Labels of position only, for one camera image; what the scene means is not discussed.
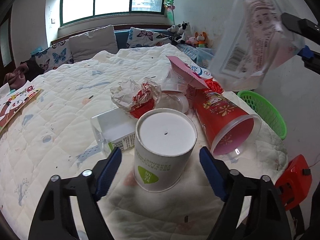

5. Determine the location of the red mesh net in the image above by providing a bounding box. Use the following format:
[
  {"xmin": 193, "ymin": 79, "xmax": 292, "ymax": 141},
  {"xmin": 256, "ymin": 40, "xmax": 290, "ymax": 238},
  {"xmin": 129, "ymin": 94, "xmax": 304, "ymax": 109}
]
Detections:
[{"xmin": 205, "ymin": 77, "xmax": 223, "ymax": 94}]

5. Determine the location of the white quilted blanket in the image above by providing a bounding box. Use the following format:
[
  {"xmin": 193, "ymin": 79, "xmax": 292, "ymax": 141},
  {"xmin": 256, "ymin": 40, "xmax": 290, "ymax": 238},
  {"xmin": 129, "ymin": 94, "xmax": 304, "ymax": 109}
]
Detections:
[{"xmin": 0, "ymin": 43, "xmax": 289, "ymax": 240}]

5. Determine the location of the butterfly pillow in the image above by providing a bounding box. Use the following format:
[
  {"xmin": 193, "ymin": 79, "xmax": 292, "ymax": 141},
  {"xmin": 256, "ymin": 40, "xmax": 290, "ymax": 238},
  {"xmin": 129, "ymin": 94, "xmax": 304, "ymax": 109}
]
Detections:
[
  {"xmin": 126, "ymin": 27, "xmax": 171, "ymax": 48},
  {"xmin": 35, "ymin": 40, "xmax": 74, "ymax": 73}
]

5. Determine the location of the pink plush toy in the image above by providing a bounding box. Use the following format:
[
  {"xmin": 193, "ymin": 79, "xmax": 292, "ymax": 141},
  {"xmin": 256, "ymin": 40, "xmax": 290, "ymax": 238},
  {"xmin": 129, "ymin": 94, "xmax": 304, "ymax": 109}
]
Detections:
[{"xmin": 185, "ymin": 37, "xmax": 199, "ymax": 47}]

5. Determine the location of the cartoon picture book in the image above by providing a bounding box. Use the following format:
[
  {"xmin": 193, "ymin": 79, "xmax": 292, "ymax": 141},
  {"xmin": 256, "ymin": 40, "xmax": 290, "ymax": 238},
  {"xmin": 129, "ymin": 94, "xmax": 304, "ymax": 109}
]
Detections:
[{"xmin": 0, "ymin": 81, "xmax": 41, "ymax": 131}]

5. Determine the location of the colourful pinwheel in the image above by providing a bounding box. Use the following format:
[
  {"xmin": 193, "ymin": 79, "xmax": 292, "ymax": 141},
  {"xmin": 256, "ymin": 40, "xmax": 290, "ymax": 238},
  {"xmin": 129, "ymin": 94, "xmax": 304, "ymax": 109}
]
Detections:
[{"xmin": 163, "ymin": 0, "xmax": 175, "ymax": 24}]

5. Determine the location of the clear printed plastic bag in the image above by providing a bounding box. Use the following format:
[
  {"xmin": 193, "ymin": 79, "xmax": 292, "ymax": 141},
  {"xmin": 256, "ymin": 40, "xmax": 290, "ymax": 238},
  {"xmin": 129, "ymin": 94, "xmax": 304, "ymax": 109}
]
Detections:
[{"xmin": 208, "ymin": 0, "xmax": 305, "ymax": 92}]

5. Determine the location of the clear plastic storage bin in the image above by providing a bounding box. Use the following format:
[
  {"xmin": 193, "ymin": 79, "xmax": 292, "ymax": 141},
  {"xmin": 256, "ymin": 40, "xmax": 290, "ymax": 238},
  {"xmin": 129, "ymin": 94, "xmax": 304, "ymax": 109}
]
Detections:
[{"xmin": 177, "ymin": 44, "xmax": 215, "ymax": 68}]

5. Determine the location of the green framed window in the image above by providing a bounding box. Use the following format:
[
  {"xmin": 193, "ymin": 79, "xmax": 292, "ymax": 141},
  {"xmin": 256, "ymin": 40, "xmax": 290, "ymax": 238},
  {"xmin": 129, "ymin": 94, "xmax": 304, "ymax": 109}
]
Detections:
[{"xmin": 59, "ymin": 0, "xmax": 168, "ymax": 27}]

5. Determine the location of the white paper cup green logo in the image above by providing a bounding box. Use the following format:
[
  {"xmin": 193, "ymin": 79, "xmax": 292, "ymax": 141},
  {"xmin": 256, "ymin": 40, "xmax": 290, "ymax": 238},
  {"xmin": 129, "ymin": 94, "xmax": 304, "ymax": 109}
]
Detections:
[{"xmin": 133, "ymin": 108, "xmax": 197, "ymax": 192}]

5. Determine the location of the clear plastic cup lid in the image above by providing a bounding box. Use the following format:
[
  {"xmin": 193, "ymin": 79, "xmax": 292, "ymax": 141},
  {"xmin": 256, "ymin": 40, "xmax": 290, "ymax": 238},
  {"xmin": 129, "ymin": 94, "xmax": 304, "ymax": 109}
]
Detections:
[{"xmin": 155, "ymin": 93, "xmax": 189, "ymax": 114}]

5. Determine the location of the white red paper wrapper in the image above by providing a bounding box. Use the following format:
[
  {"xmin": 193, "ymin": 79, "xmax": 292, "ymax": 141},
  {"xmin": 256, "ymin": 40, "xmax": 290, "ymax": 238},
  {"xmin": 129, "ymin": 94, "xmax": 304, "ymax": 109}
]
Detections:
[{"xmin": 110, "ymin": 77, "xmax": 162, "ymax": 119}]

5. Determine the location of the cow plush toy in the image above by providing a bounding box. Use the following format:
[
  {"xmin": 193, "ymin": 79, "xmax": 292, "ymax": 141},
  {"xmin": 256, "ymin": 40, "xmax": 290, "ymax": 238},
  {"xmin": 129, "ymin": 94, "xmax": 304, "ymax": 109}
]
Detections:
[{"xmin": 167, "ymin": 22, "xmax": 192, "ymax": 46}]

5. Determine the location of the white blue milk carton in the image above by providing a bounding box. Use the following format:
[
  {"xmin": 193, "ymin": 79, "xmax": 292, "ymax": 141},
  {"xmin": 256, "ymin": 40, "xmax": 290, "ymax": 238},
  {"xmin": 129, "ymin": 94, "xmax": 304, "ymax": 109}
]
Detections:
[{"xmin": 188, "ymin": 64, "xmax": 212, "ymax": 80}]

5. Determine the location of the grey cushion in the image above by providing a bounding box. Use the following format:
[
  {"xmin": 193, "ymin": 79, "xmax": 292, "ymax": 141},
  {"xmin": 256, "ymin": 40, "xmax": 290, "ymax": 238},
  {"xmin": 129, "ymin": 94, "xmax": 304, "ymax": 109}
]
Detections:
[{"xmin": 68, "ymin": 25, "xmax": 119, "ymax": 62}]

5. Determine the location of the orange fox plush toy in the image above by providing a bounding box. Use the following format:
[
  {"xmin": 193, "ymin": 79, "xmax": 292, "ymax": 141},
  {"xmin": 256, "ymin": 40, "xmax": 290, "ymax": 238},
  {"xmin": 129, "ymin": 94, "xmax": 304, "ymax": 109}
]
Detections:
[{"xmin": 195, "ymin": 31, "xmax": 207, "ymax": 48}]

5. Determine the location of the left butterfly pillow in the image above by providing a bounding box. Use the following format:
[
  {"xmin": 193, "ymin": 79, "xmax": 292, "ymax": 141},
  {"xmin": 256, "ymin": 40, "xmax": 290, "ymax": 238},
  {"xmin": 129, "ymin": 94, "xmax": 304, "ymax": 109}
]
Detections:
[{"xmin": 35, "ymin": 40, "xmax": 74, "ymax": 73}]

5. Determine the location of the red plastic stool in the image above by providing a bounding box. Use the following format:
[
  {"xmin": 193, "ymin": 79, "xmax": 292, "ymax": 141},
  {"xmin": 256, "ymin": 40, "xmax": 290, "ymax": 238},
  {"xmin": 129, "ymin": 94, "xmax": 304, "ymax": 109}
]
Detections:
[{"xmin": 275, "ymin": 154, "xmax": 312, "ymax": 211}]

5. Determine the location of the green plastic basket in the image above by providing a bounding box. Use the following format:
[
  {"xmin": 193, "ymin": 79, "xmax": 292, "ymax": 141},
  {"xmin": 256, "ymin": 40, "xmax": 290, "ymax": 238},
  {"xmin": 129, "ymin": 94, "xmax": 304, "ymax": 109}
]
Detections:
[{"xmin": 237, "ymin": 90, "xmax": 287, "ymax": 140}]

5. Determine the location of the right butterfly pillow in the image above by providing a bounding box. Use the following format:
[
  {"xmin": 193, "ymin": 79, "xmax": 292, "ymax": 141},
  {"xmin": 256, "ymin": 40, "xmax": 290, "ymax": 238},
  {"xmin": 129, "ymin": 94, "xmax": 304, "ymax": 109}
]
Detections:
[{"xmin": 126, "ymin": 27, "xmax": 171, "ymax": 48}]

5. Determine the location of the maroon clothing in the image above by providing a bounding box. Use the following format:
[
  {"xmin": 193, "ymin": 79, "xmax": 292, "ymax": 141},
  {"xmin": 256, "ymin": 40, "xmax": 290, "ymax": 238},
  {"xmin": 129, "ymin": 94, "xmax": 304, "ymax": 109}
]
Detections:
[{"xmin": 3, "ymin": 63, "xmax": 29, "ymax": 90}]

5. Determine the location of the red plastic cup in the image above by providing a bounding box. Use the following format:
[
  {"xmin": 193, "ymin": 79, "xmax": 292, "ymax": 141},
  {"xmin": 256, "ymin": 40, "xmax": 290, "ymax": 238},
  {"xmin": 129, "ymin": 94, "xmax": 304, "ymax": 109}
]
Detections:
[{"xmin": 193, "ymin": 90, "xmax": 261, "ymax": 158}]

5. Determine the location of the pink paper carton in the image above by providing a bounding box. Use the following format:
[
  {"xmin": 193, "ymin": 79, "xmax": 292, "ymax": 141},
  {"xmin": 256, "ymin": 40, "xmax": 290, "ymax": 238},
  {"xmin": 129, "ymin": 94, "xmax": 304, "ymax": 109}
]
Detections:
[{"xmin": 167, "ymin": 56, "xmax": 208, "ymax": 89}]

